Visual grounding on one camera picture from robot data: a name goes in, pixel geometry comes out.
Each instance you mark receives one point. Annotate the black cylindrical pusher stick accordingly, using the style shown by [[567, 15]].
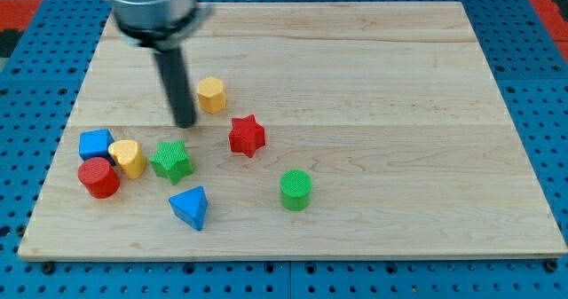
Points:
[[173, 72]]

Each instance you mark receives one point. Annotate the green star block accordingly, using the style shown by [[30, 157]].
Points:
[[172, 161]]

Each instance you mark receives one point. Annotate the red star block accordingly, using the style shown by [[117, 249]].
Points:
[[246, 135]]

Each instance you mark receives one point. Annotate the yellow hexagon block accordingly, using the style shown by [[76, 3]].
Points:
[[211, 95]]

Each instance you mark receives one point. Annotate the yellow heart block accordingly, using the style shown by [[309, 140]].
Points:
[[128, 155]]

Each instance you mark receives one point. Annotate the blue cube block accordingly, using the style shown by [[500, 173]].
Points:
[[95, 143]]

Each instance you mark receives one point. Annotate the red cylinder block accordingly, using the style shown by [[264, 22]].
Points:
[[97, 175]]

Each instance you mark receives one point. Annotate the blue triangle block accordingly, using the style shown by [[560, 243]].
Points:
[[190, 207]]

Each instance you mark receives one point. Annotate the wooden board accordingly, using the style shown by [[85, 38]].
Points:
[[391, 108]]

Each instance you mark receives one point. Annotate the green cylinder block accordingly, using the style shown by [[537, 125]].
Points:
[[295, 189]]

